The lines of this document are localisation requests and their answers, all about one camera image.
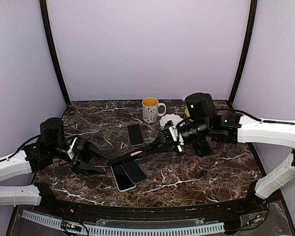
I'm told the black phone dark case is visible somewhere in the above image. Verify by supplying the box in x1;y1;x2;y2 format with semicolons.
108;145;160;166

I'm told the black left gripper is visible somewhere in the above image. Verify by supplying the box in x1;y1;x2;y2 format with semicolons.
49;138;112;176

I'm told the black right frame post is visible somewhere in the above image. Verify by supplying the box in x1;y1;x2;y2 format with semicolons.
228;0;258;106

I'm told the white slotted cable duct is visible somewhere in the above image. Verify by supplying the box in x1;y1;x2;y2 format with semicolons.
22;210;225;236

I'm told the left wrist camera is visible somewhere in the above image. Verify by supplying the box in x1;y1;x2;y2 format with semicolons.
67;137;87;160

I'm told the lime green bowl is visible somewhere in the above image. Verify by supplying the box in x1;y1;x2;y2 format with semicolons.
185;108;193;122

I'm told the black frame post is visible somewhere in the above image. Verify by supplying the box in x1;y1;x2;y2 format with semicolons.
228;0;258;106
39;0;71;106

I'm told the black phone white case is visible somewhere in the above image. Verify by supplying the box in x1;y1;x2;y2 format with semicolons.
111;165;136;192

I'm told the black phone grey case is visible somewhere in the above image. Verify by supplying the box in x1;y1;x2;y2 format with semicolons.
121;160;147;184

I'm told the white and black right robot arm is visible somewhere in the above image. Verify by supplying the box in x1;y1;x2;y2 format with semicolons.
159;92;295;213

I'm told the white spotted mug orange inside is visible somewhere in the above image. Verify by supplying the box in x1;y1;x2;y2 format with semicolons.
142;97;167;123

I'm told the white scalloped ceramic dish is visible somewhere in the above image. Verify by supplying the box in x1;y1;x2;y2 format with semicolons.
159;114;183;129

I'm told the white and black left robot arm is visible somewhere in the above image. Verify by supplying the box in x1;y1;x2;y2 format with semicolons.
0;118;107;214

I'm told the black left frame post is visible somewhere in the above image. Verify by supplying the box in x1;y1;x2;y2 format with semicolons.
39;0;71;106

